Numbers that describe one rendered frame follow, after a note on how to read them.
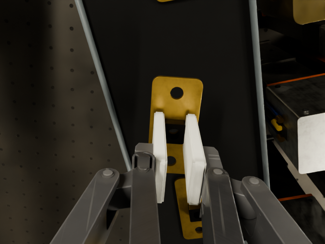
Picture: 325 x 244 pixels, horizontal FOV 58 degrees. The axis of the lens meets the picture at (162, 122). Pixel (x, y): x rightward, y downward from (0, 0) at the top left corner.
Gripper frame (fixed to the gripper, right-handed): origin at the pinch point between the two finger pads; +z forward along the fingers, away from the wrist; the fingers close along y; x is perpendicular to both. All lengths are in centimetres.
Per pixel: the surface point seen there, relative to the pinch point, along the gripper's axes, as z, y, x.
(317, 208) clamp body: 25.8, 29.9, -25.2
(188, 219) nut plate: 7.7, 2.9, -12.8
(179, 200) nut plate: 7.7, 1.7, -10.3
